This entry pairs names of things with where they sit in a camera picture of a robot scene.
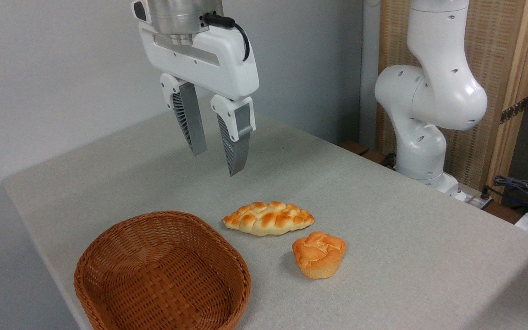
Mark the braided long bread loaf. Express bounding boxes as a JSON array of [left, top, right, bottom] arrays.
[[222, 201, 315, 237]]

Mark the blue-grey cable bundle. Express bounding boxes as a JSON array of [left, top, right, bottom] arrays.
[[492, 175, 528, 212]]

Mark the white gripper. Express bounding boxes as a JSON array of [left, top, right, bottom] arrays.
[[138, 21, 260, 177]]

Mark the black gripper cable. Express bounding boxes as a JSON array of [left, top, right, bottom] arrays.
[[202, 12, 251, 63]]

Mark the brown wooden board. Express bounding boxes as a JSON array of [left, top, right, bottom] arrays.
[[340, 141, 370, 156]]

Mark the dark metal screen hinge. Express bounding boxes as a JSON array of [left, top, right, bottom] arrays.
[[500, 97, 528, 125]]

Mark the brown wicker basket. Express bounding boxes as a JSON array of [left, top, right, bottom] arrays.
[[74, 210, 252, 330]]

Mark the round muffin-shaped bread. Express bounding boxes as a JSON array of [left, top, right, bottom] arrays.
[[291, 231, 347, 280]]

